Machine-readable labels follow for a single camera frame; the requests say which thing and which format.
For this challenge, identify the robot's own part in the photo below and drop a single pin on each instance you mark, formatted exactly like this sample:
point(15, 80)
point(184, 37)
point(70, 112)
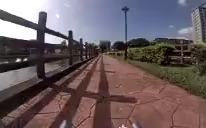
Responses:
point(65, 124)
point(135, 125)

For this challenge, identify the water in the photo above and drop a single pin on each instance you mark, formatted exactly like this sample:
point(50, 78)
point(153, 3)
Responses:
point(11, 79)

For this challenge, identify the wooden fence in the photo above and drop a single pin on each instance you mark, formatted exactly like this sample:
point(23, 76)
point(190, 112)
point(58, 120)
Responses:
point(41, 43)

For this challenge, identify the tall building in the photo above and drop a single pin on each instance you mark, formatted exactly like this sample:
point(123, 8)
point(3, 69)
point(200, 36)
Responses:
point(202, 23)

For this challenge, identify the dark distant trees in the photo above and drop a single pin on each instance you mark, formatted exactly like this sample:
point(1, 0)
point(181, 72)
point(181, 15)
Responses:
point(137, 42)

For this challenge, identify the grass strip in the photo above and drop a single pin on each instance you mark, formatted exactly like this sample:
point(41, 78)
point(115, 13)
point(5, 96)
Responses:
point(191, 83)

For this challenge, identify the lamp pole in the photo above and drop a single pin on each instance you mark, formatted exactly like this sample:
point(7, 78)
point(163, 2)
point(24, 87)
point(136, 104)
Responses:
point(125, 33)

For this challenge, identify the red paved path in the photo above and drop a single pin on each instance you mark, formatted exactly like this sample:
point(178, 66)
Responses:
point(124, 83)

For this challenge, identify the distant building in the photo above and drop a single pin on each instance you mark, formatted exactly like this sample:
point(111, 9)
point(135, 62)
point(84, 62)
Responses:
point(105, 45)

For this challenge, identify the green bush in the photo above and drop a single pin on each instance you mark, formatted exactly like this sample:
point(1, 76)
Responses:
point(151, 53)
point(204, 56)

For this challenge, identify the low building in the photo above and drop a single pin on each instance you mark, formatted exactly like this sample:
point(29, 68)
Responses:
point(177, 41)

